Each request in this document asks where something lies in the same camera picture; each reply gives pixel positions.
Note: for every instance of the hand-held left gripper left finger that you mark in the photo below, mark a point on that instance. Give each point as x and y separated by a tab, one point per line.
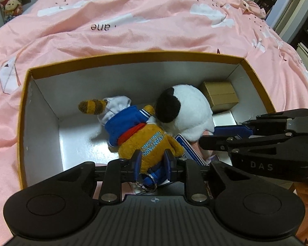
136	163

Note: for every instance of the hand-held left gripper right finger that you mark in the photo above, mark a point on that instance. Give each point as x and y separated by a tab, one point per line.
169	167

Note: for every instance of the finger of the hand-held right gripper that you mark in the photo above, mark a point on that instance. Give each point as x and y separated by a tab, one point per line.
233	130
215	143

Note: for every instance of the orange plush toy blue jacket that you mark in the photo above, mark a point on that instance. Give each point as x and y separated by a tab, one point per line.
146	141

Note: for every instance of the small brown gift box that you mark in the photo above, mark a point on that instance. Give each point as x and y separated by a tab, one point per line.
219	94

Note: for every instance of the white and black plush toy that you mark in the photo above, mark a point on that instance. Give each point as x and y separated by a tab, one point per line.
192	107

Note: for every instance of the orange-rimmed cardboard box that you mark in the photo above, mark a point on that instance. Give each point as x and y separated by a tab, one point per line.
41	123

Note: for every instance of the person's right forearm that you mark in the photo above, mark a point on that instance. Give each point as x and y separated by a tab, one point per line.
306	194

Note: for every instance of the small white box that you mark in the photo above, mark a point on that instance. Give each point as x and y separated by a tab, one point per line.
223	119

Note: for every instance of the pink packet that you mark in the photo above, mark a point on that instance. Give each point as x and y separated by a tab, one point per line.
205	156

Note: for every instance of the white and blue paper tag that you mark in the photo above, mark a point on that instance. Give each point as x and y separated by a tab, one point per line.
188	146

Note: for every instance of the white flat box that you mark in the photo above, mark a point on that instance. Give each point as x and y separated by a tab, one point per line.
306	52

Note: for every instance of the dark shelf unit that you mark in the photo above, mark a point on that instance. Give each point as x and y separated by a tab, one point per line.
301	34

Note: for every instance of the white wardrobe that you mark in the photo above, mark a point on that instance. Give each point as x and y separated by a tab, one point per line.
290	10

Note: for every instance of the pink cloud-print blanket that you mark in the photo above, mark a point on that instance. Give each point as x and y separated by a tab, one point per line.
105	30

